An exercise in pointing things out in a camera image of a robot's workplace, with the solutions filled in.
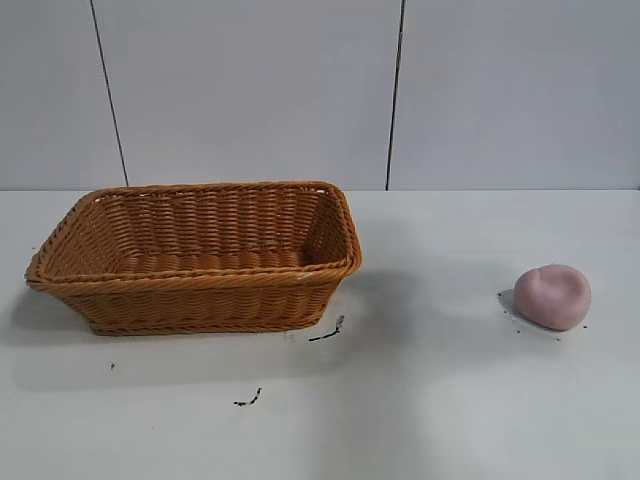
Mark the pink peach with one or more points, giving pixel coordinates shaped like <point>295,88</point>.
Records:
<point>552,297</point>

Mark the brown wicker basket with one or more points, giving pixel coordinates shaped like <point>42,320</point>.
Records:
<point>200,295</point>

